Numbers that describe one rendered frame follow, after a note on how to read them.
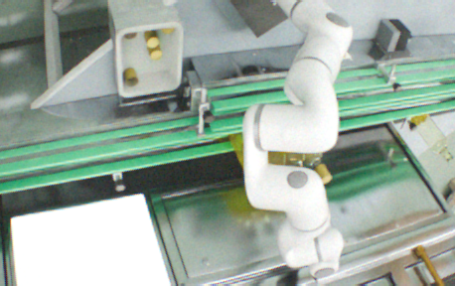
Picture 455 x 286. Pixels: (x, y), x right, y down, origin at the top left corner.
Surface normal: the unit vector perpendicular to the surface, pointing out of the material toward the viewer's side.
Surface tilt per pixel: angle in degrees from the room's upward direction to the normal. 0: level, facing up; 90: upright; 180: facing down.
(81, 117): 90
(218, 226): 90
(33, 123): 90
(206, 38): 0
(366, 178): 90
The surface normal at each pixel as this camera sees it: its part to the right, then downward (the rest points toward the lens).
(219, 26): 0.33, 0.71
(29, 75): 0.10, -0.68
